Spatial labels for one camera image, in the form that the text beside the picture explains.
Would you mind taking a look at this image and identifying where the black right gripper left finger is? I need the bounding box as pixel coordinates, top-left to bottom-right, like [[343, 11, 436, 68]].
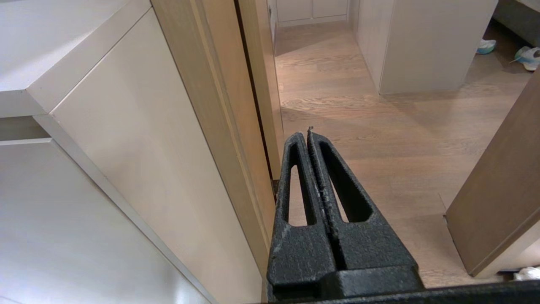
[[267, 132, 338, 299]]

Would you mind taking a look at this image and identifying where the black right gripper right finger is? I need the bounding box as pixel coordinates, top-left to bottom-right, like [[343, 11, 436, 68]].
[[307, 127, 419, 271]]

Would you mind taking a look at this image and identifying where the brown wooden door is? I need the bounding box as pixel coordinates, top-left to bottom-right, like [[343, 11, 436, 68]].
[[445, 70, 540, 279]]

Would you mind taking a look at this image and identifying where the small white object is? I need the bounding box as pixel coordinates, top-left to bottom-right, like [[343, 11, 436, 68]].
[[513, 266, 540, 282]]

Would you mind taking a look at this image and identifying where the white cabinet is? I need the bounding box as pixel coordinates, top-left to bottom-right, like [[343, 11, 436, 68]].
[[0, 0, 273, 304]]

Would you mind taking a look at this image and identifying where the white cabinet door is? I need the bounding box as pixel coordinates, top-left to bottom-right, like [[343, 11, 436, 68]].
[[0, 139, 213, 304]]

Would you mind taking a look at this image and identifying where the white wardrobe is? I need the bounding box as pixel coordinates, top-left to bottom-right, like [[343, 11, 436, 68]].
[[275, 0, 350, 27]]

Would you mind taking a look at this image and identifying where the white teal sneaker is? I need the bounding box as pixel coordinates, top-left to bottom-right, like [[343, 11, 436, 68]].
[[509, 46, 540, 72]]

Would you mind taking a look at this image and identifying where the dark grey bed base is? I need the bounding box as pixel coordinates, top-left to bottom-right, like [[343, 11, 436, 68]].
[[493, 0, 540, 35]]

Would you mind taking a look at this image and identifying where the light wood door frame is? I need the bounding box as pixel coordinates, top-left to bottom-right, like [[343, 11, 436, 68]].
[[151, 0, 284, 275]]

